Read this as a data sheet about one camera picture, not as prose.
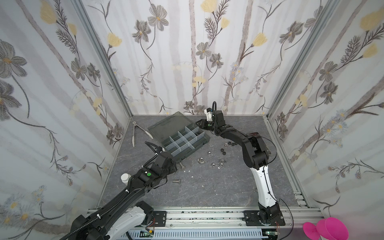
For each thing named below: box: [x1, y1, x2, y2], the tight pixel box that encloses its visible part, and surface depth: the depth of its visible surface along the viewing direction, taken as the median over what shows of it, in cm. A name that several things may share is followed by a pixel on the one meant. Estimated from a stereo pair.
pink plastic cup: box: [302, 217, 350, 240], surface depth 60 cm
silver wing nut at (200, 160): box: [197, 157, 205, 164], surface depth 96 cm
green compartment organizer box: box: [147, 111, 211, 162], surface depth 106 cm
